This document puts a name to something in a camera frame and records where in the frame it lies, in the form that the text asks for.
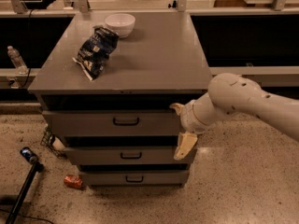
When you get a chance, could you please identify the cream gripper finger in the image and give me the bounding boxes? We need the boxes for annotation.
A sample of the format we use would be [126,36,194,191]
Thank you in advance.
[174,132,198,161]
[169,103,184,116]

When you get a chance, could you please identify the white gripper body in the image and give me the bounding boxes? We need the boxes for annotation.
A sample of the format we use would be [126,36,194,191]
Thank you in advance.
[180,100,209,134]

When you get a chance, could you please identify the grey top drawer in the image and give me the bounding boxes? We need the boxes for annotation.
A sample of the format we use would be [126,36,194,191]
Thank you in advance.
[43,110,180,137]

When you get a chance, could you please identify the grey drawer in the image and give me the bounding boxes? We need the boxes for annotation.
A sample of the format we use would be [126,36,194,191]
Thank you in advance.
[43,110,180,137]
[79,170,189,186]
[64,146,196,165]

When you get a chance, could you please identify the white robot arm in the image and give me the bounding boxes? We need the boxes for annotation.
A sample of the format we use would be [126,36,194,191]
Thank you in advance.
[170,73,299,161]

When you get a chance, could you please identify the grey drawer cabinet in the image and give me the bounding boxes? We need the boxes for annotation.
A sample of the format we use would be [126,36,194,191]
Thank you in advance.
[27,10,213,188]

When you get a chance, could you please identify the grey bottom drawer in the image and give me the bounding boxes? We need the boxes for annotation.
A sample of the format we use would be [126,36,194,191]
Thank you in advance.
[79,170,189,186]

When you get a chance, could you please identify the grey middle drawer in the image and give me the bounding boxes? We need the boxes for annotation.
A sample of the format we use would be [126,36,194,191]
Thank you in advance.
[64,146,196,165]

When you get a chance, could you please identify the white bowl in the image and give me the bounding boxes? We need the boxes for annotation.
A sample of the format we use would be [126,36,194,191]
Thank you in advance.
[105,13,135,38]

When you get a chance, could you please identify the blue crumpled chip bag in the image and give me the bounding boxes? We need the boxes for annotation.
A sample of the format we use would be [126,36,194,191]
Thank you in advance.
[73,25,120,81]

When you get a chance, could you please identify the orange soda can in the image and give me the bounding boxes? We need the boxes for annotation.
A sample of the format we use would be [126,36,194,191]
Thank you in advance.
[64,175,83,189]

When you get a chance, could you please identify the blue soda can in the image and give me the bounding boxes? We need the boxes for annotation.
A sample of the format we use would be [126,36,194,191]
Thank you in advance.
[20,147,38,163]

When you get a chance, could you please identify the clear plastic water bottle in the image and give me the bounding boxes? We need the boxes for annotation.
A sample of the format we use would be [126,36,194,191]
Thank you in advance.
[7,46,28,75]

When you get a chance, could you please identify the wire basket on floor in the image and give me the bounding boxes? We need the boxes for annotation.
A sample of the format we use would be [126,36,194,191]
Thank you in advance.
[40,126,65,158]

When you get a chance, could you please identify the black cable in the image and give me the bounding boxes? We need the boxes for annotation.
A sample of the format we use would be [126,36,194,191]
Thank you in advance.
[8,8,35,89]

